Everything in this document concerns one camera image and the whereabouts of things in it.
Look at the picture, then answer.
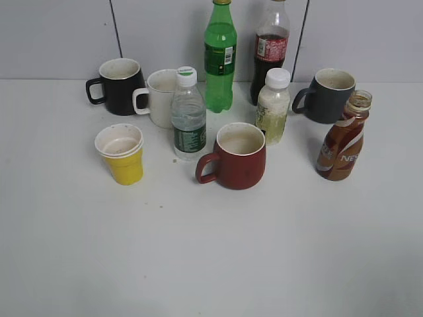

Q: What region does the brown coffee bottle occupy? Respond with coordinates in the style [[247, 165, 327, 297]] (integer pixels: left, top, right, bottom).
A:
[[316, 90, 372, 181]]

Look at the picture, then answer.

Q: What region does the white ceramic mug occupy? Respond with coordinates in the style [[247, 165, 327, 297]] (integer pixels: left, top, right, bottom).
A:
[[132, 69, 176, 129]]

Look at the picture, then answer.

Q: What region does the cola bottle red label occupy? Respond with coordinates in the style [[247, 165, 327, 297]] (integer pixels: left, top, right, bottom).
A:
[[250, 1, 289, 106]]

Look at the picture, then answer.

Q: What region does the red ceramic mug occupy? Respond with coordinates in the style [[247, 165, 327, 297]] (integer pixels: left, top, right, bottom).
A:
[[195, 122, 266, 190]]

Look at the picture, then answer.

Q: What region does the clear water bottle green label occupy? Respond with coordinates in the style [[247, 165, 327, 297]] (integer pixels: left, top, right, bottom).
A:
[[171, 66, 206, 161]]

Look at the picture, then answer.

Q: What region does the green soda bottle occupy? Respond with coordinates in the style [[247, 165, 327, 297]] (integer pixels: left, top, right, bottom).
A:
[[204, 1, 237, 113]]

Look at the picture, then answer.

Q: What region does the white capped juice bottle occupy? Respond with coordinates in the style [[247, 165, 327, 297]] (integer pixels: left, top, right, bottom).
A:
[[255, 67, 291, 146]]

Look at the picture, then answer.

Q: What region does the black ceramic mug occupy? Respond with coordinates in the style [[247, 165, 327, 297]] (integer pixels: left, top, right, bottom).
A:
[[85, 58, 146, 116]]

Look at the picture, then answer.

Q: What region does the yellow paper cup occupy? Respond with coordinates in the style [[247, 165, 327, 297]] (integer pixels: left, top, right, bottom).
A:
[[95, 123, 143, 186]]

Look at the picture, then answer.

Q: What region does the grey ceramic mug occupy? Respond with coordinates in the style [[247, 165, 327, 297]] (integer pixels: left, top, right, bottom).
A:
[[291, 68, 356, 124]]

